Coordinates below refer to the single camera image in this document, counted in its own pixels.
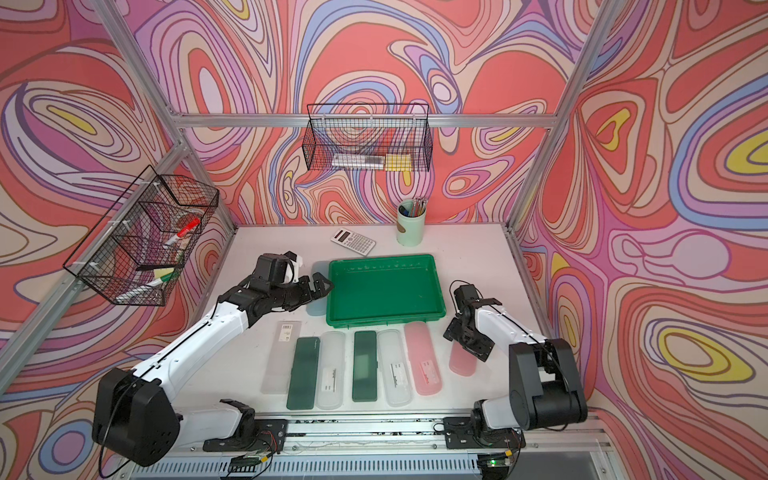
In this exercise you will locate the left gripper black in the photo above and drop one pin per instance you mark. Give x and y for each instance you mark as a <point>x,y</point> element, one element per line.
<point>308,295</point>

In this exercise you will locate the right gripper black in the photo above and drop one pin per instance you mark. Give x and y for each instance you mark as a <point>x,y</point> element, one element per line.
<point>482,349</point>

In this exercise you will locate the pink pencil case small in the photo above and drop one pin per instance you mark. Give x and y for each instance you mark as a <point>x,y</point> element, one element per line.
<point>462,362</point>

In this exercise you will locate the frosted white pencil case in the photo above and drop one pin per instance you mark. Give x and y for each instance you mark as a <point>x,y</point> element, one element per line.
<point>393,365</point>
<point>331,371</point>

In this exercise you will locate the dark green pencil case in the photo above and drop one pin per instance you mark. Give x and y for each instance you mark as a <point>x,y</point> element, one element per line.
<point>364,384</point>
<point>303,379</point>

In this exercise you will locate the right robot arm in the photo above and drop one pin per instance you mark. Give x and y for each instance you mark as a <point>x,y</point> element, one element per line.
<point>544,384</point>

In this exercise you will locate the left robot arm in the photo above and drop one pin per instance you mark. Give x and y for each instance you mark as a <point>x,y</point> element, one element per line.
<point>134,414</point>

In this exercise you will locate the frosted flat pencil case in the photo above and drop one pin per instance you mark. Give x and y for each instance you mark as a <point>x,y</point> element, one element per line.
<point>280,360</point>

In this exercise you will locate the green plastic storage box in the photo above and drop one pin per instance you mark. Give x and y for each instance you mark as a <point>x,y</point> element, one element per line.
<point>384,291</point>

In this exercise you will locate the clear box in basket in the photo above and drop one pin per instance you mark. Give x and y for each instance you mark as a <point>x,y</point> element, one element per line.
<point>358,161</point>

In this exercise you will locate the yellow box in basket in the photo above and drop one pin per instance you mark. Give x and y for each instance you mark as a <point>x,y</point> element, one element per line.
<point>398,162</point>

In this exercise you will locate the white calculator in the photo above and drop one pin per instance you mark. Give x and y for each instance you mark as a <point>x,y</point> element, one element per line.
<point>354,242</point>

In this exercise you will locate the pale green pen cup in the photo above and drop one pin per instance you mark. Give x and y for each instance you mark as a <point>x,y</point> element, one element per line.
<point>410,230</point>

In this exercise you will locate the red marker in basket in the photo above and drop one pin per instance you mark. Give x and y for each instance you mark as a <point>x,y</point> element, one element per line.
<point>186,230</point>

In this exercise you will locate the pens in cup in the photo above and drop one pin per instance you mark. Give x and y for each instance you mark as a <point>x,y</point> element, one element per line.
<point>413,208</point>

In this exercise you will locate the green white marker in basket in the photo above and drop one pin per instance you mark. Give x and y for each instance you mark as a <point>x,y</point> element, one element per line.
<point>151,292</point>

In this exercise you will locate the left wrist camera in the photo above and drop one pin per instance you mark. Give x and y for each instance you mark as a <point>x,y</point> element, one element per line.
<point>278,269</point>

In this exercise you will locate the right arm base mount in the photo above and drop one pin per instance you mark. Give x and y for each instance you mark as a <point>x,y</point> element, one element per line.
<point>472,432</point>

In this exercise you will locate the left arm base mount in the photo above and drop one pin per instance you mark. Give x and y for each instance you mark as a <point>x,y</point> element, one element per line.
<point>250,432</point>

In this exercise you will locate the black wire basket left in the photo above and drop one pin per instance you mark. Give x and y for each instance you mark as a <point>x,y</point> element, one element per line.
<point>150,210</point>

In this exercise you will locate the black wire basket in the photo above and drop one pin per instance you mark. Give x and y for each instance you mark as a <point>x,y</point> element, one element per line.
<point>370,129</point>
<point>150,210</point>

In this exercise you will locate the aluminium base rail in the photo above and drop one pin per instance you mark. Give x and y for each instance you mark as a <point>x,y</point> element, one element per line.
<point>398,446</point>

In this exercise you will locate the black wire basket back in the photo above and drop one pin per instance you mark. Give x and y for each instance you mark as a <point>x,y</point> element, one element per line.
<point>370,129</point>

